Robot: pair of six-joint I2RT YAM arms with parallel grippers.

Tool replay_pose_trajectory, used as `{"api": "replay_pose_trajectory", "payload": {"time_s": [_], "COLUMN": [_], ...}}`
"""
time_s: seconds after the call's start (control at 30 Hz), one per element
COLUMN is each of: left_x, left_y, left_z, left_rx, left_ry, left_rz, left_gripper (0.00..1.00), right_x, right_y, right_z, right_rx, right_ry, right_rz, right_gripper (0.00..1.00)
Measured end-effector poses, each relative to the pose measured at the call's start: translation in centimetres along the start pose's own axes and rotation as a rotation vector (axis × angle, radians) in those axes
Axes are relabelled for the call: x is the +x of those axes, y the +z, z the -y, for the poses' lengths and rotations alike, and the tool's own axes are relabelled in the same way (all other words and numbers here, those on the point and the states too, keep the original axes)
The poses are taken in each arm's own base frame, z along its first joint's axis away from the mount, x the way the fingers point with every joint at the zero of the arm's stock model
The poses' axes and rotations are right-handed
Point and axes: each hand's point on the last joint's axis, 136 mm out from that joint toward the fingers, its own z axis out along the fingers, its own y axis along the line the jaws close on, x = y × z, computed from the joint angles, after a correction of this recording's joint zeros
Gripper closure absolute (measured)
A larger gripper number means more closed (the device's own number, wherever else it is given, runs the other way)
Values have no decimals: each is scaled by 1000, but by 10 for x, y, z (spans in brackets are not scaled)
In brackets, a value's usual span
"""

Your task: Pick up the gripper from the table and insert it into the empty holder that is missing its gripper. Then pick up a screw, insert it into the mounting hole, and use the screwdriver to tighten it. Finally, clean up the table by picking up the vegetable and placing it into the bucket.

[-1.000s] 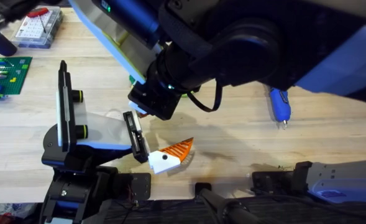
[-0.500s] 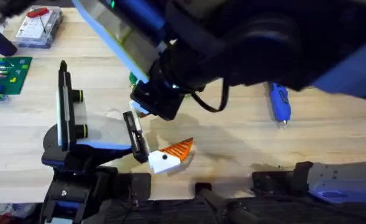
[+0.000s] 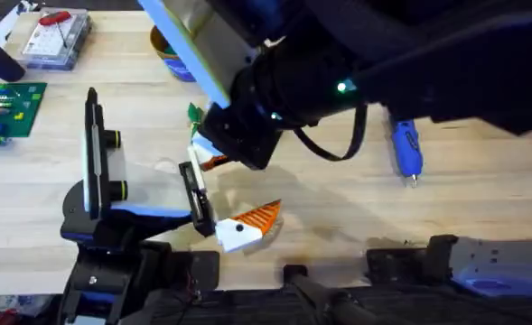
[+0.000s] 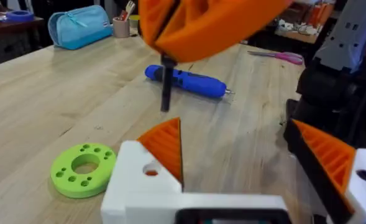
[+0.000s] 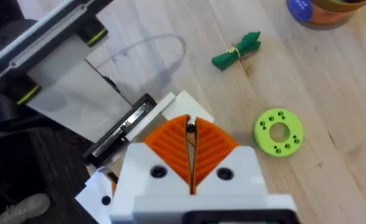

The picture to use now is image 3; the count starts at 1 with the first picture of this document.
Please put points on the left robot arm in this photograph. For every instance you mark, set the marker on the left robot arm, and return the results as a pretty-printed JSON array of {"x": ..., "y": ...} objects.
[{"x": 107, "y": 275}]

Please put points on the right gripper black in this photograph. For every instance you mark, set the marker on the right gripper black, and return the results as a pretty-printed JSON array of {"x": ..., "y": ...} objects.
[{"x": 256, "y": 117}]

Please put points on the right wrist upright plate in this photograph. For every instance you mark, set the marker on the right wrist upright plate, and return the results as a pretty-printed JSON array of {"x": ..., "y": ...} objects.
[{"x": 189, "y": 40}]

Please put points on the blue electric screwdriver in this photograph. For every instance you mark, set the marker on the blue electric screwdriver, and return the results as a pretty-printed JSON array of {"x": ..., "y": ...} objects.
[{"x": 407, "y": 149}]

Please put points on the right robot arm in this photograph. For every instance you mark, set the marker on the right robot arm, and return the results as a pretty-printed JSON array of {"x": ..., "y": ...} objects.
[{"x": 450, "y": 54}]

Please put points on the left wrist upright plate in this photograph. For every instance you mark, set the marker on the left wrist upright plate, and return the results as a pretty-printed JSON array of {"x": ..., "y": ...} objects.
[{"x": 95, "y": 153}]

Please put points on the green toy vegetable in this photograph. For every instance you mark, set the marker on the green toy vegetable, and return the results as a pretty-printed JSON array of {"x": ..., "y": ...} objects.
[{"x": 195, "y": 115}]

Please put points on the blue tub with toys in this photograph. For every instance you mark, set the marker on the blue tub with toys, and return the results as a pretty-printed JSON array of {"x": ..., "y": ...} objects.
[{"x": 175, "y": 67}]

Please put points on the clear plastic tool box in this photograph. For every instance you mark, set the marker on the clear plastic tool box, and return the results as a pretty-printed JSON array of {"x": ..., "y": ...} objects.
[{"x": 55, "y": 43}]

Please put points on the wrist upright plate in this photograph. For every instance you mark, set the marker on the wrist upright plate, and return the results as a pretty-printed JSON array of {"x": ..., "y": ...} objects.
[
  {"x": 189, "y": 40},
  {"x": 95, "y": 153}
]

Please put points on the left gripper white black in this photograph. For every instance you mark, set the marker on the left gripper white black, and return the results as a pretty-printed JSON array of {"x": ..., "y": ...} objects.
[{"x": 152, "y": 189}]

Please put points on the green board with blocks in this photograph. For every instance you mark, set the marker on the green board with blocks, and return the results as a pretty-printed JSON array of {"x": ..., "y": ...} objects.
[{"x": 12, "y": 108}]

